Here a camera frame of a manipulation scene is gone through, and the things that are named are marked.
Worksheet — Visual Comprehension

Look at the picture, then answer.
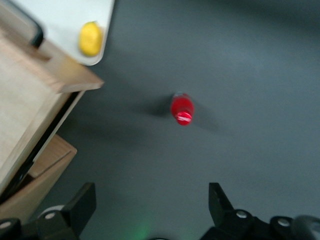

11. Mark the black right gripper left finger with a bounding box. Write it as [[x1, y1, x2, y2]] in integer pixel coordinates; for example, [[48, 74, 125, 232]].
[[37, 182, 97, 240]]

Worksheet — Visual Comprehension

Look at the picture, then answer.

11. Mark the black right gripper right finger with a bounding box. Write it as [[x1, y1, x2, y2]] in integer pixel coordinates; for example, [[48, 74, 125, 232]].
[[202, 182, 271, 240]]

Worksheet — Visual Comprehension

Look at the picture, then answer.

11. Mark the wooden drawer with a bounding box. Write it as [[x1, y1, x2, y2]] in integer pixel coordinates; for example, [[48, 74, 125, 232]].
[[0, 0, 105, 201], [28, 133, 73, 177]]

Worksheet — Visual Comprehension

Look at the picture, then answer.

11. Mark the black metal drawer handle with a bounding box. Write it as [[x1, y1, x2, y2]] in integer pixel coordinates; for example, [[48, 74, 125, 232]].
[[4, 7, 45, 50]]

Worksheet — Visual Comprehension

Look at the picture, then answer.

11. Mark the wooden drawer cabinet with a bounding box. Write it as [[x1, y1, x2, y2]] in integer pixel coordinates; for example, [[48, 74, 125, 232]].
[[0, 133, 78, 223]]

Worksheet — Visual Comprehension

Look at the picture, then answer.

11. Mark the red bottle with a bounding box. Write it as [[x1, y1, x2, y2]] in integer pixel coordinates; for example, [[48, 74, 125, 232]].
[[170, 91, 195, 127]]

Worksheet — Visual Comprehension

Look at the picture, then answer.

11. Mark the yellow lemon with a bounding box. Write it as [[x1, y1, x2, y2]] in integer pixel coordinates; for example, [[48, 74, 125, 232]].
[[78, 21, 104, 57]]

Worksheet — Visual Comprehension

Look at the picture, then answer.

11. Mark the beige plastic tray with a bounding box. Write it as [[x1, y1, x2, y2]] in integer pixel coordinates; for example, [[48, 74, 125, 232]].
[[14, 0, 116, 67]]

